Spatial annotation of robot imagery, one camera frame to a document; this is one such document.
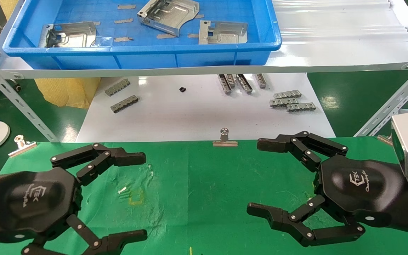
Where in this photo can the clear corrugated plastic sheet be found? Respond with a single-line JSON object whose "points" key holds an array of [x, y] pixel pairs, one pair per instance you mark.
{"points": [[331, 21]]}

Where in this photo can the white metal shelf board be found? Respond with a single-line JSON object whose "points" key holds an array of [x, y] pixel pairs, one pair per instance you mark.
{"points": [[331, 55]]}

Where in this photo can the perforated angle steel post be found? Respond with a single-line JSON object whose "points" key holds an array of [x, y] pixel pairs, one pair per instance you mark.
{"points": [[395, 102], [20, 101]]}

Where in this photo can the small white scrap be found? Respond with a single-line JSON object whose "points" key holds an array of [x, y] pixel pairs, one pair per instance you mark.
{"points": [[122, 190]]}

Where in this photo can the stamped sheet metal bracket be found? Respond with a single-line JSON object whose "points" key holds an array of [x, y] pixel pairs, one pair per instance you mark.
{"points": [[225, 35], [80, 33], [175, 14]]}

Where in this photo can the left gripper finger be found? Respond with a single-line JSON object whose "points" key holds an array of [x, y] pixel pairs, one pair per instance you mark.
{"points": [[126, 157]]}

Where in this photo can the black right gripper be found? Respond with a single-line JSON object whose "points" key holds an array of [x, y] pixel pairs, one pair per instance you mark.
{"points": [[360, 184]]}

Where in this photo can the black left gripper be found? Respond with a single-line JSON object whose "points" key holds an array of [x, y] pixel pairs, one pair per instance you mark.
{"points": [[30, 202]]}

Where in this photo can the blue plastic bin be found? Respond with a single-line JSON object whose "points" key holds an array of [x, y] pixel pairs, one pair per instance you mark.
{"points": [[147, 58]]}

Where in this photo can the crumpled clear tape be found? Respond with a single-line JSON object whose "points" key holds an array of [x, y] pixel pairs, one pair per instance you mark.
{"points": [[104, 41]]}

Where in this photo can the yellow plastic bag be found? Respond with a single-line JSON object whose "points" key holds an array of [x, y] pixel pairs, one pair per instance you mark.
{"points": [[66, 92]]}

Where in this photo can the green table cloth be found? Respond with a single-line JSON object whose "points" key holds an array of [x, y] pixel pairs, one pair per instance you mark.
{"points": [[204, 198]]}

